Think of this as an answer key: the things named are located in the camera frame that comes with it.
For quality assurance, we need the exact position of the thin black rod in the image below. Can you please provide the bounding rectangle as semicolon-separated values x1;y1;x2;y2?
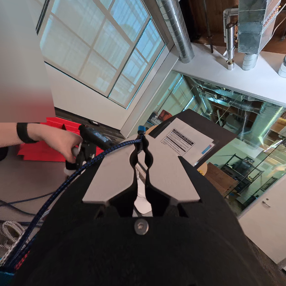
203;0;214;54

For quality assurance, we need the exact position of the white braided cable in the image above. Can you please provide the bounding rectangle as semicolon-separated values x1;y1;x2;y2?
0;220;30;248

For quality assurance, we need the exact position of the red plastic bin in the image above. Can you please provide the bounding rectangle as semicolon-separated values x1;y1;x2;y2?
17;117;105;162

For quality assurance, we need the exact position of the red braided cable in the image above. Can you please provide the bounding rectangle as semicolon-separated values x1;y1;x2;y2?
12;250;30;272

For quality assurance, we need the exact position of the black board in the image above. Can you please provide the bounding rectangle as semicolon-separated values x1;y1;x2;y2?
149;109;238;168

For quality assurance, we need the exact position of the white printed paper sheet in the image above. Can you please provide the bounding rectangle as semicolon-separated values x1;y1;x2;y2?
154;118;216;165

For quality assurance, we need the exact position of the large paned window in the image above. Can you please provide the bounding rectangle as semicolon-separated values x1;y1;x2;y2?
36;0;166;110

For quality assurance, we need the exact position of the rectangular metal duct box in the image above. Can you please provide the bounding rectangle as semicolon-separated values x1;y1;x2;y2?
237;0;282;71

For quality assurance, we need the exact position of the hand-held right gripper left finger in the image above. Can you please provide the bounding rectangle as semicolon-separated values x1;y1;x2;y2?
82;134;143;209

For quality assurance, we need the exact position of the glass partition wall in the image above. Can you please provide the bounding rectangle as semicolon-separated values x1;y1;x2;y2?
144;71;286;216

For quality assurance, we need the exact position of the person's left hand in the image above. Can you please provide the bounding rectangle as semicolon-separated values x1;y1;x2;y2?
29;123;83;164

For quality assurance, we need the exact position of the silver insulated pipe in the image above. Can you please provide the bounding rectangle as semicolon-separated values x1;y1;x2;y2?
223;8;238;71

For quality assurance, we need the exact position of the person's left forearm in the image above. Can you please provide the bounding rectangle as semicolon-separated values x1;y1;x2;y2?
0;122;19;148

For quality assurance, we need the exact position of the silver spiral air duct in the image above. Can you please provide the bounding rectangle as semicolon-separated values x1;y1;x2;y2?
156;0;195;64

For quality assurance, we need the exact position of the black wristband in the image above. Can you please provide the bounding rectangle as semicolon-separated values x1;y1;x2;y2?
16;122;41;144

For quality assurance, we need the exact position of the blue braided usb-c cable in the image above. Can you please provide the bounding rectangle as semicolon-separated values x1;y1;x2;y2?
0;125;148;268

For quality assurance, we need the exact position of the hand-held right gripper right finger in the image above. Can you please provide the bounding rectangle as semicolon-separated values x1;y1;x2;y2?
140;136;201;205

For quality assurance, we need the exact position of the black cable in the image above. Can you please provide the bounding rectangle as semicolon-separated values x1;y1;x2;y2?
0;192;55;216

